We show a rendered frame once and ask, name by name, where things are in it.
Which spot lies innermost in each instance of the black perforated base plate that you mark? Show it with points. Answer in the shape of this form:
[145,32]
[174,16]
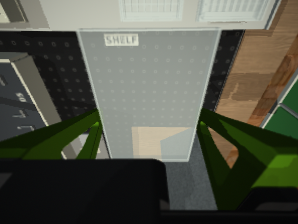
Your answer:
[59,60]

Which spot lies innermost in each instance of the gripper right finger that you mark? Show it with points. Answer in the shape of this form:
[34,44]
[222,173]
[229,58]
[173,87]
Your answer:
[266,159]

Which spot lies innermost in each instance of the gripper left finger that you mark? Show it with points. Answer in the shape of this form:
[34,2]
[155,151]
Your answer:
[48,142]

